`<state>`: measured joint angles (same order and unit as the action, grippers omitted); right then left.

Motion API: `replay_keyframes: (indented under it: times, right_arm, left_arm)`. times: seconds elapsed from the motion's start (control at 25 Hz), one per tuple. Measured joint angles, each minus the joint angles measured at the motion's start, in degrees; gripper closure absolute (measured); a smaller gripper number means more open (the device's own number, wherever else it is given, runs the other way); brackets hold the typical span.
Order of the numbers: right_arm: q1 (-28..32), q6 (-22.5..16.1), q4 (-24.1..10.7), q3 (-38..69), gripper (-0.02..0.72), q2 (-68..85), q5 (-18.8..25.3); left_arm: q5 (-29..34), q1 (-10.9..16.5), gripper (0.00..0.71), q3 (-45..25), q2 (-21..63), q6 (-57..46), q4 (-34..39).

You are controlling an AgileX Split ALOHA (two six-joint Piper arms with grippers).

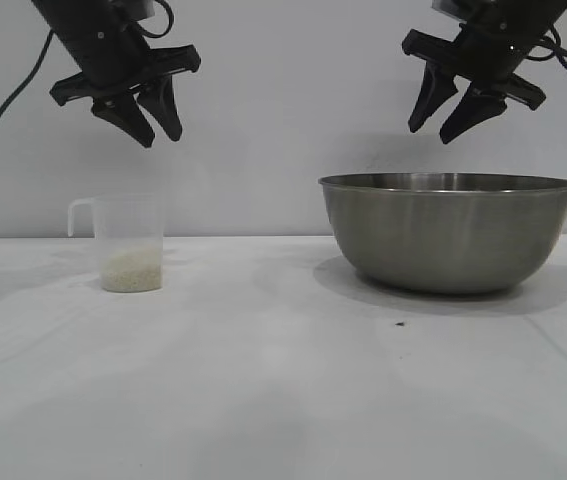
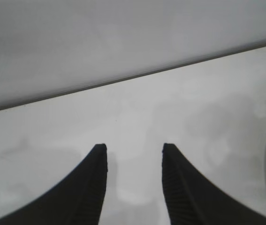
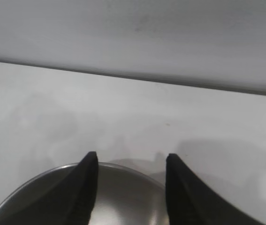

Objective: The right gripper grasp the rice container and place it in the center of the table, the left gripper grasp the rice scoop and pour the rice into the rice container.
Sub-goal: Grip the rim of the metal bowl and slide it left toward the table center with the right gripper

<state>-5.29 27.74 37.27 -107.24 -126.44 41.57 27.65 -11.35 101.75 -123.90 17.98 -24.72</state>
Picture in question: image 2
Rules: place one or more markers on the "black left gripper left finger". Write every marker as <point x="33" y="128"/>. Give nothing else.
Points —
<point x="81" y="192"/>

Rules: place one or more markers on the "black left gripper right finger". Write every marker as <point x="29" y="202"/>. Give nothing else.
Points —
<point x="193" y="199"/>

